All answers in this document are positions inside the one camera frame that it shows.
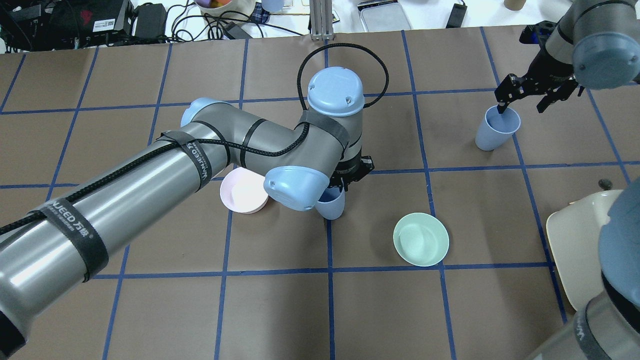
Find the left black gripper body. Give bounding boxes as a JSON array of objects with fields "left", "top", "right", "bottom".
[{"left": 327, "top": 155, "right": 375, "bottom": 192}]

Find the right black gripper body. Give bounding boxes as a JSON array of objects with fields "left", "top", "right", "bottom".
[{"left": 494, "top": 73, "right": 581, "bottom": 103}]

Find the blue cup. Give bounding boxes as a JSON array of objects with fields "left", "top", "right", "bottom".
[
  {"left": 315, "top": 187, "right": 346, "bottom": 221},
  {"left": 475, "top": 105, "right": 522, "bottom": 152}
]

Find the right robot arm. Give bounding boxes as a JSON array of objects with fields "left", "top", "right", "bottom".
[{"left": 488, "top": 0, "right": 639, "bottom": 360}]

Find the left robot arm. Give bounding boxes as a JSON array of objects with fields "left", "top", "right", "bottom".
[{"left": 0, "top": 66, "right": 374, "bottom": 360}]

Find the mint green bowl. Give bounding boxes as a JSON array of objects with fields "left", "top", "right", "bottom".
[{"left": 392, "top": 212, "right": 450, "bottom": 267}]

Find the pink bowl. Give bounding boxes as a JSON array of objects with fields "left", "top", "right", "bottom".
[{"left": 219, "top": 167, "right": 269, "bottom": 214}]

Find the cream toaster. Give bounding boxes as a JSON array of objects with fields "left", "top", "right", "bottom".
[{"left": 545, "top": 189, "right": 622, "bottom": 311}]

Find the bowl of foam blocks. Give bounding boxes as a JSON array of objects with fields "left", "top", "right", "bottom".
[{"left": 194, "top": 0, "right": 256, "bottom": 19}]

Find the black power adapter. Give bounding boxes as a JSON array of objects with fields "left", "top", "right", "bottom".
[{"left": 134, "top": 3, "right": 167, "bottom": 43}]

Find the aluminium frame post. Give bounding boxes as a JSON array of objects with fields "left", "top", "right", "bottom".
[{"left": 309, "top": 0, "right": 335, "bottom": 41}]

